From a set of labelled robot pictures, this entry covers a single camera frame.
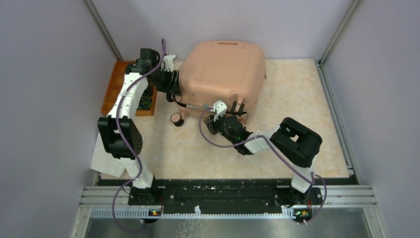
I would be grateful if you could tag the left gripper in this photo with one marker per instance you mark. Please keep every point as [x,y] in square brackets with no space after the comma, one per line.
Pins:
[172,88]

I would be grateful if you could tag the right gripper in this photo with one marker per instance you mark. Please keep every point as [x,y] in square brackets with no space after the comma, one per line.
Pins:
[211,124]

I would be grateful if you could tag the pink suitcase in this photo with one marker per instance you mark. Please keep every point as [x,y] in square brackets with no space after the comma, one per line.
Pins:
[229,71]

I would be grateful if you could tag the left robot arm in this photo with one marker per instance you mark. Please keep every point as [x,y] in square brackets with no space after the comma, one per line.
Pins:
[119,134]

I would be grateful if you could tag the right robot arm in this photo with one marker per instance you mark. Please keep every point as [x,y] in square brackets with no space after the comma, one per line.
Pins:
[292,142]

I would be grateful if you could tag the white cloth under left arm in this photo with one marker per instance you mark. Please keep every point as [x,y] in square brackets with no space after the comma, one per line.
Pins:
[104,163]

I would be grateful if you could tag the rolled yellow green tie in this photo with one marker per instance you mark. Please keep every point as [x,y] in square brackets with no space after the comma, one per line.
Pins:
[145,103]

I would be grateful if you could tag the wooden compartment tray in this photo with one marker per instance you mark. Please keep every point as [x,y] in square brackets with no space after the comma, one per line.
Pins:
[115,85]

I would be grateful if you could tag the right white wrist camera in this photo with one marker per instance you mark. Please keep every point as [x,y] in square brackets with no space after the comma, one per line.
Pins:
[219,109]

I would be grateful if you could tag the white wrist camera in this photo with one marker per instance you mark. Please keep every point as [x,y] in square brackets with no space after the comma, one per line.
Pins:
[219,109]
[168,62]

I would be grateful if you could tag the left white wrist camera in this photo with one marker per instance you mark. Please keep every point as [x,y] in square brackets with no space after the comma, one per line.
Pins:
[168,62]

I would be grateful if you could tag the aluminium rail frame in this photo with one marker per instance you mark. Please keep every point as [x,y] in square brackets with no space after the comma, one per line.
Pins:
[110,201]

